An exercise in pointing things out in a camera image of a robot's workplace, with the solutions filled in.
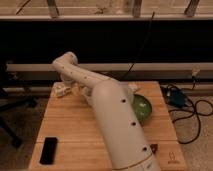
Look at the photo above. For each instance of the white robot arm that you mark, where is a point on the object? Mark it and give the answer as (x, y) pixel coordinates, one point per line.
(123, 135)

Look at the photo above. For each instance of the green ceramic bowl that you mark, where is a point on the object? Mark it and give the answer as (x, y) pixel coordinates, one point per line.
(142, 108)

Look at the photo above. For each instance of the wooden table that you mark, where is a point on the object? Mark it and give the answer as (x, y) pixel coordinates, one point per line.
(80, 145)

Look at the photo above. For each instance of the dark red chili pepper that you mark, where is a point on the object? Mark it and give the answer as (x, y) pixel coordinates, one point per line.
(154, 148)

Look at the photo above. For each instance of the black smartphone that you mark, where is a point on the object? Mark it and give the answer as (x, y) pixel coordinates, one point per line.
(48, 151)

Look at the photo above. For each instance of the white baseboard heater rail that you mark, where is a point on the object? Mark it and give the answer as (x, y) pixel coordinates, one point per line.
(116, 67)

